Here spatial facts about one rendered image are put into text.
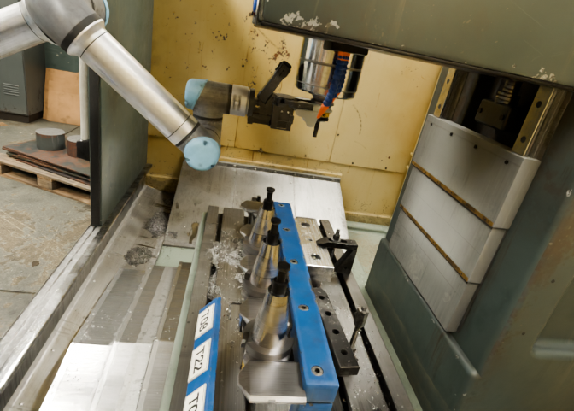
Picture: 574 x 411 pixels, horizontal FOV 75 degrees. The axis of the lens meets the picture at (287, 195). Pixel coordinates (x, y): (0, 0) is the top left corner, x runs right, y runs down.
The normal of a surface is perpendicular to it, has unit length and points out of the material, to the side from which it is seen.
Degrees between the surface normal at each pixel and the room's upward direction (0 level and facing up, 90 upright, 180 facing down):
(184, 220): 24
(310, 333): 0
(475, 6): 90
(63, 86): 86
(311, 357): 0
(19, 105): 90
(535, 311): 90
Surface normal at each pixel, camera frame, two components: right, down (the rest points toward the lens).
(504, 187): -0.98, -0.14
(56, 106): 0.13, 0.18
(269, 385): 0.18, -0.91
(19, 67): 0.06, 0.41
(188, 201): 0.21, -0.66
